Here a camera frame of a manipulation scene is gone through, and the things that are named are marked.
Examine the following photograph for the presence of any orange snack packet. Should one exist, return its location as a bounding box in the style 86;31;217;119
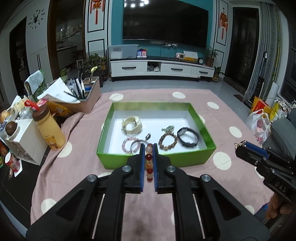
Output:
47;101;74;117

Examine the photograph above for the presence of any upright vacuum cleaner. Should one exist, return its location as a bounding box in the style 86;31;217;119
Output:
252;51;269;99

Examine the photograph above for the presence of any white television cabinet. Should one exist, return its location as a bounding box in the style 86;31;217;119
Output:
109;56;215;82

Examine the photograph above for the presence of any small potted floor plant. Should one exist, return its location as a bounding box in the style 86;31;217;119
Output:
212;66;225;82

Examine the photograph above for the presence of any orange yellow shopping bag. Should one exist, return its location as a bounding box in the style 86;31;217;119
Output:
251;96;272;115

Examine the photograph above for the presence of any green pack with white cloth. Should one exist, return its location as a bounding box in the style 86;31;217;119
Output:
24;70;48;101

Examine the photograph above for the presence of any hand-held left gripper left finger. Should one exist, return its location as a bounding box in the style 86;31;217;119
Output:
26;143;146;241

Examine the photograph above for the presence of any pale yellow packet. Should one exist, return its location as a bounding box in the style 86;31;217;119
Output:
10;95;27;113

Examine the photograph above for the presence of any white cardboard box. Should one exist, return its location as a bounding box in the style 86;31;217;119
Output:
0;119;49;166

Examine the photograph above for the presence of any person's right hand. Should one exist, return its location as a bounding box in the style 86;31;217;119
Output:
265;193;296;220

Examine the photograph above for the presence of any white plastic bag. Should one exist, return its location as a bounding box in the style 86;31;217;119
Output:
245;109;271;145

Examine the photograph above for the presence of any silver bangle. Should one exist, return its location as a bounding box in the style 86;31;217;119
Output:
130;139;148;153

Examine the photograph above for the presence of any red fish knot ornament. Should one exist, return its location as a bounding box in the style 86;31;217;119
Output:
218;7;228;40

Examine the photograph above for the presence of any brown bead bracelet green charm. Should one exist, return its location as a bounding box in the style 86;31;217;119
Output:
158;125;178;151

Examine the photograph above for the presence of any grey chair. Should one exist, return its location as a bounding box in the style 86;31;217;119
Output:
261;118;296;161

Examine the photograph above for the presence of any jar with brown round lid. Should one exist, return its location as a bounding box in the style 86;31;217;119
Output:
5;122;19;139

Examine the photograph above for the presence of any white rolled sheet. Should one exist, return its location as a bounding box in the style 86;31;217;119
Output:
270;82;279;99

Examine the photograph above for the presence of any bunch of pens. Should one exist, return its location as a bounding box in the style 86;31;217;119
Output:
63;67;87;100

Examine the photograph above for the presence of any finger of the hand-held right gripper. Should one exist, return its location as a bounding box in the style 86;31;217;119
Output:
245;141;269;161
234;140;267;172

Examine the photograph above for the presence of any yellow bottle with brown lid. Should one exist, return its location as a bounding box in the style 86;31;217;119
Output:
24;100;66;151

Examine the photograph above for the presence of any red tassel knot ornament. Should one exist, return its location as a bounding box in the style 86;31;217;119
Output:
90;0;105;25

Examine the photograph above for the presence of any cluster of green plants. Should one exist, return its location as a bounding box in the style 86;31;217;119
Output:
83;53;108;77

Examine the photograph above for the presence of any pink bead bracelet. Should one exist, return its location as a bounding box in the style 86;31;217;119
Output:
122;137;139;152

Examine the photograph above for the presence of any white and yellow box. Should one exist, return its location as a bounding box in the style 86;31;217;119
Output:
183;50;199;62

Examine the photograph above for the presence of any beige organizer box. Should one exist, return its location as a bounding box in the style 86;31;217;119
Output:
50;76;102;114

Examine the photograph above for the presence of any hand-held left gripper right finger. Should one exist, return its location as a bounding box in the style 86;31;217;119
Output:
153;143;271;241

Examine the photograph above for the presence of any black television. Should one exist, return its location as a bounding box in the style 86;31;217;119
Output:
122;0;209;48

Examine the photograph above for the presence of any green cardboard box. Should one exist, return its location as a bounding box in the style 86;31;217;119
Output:
96;101;217;169

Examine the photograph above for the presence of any cream chunky bangle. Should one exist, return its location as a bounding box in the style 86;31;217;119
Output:
121;116;142;135

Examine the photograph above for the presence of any red snack can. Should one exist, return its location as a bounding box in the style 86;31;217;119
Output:
5;152;21;173

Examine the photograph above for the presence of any red bead bracelet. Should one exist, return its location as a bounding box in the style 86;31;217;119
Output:
144;143;154;183

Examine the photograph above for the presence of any yellow paper bag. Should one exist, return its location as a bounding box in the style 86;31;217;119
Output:
269;101;284;122

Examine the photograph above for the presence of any black deer wall clock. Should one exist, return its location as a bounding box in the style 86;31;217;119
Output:
28;9;45;29

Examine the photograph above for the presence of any pink dotted tablecloth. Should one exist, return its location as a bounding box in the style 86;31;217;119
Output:
30;89;275;241

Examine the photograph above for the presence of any black wristwatch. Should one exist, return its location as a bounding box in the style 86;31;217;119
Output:
177;127;199;147

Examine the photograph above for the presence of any clear plastic storage box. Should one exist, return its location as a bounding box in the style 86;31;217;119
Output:
107;44;139;59

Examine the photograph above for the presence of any potted plant in brown pot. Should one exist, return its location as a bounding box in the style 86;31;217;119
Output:
205;46;219;67

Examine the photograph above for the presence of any grey striped curtain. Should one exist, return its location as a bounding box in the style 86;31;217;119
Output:
244;2;281;100

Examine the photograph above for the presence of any white paper sheet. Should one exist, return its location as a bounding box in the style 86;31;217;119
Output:
37;77;80;103

